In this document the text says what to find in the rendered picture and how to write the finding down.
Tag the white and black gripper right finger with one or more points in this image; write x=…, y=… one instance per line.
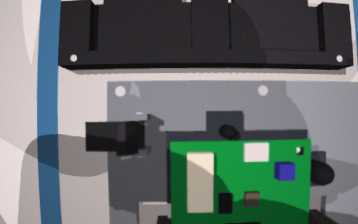
x=316, y=217

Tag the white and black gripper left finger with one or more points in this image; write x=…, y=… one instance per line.
x=163, y=220

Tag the green circuit board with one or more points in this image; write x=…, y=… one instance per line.
x=240, y=182

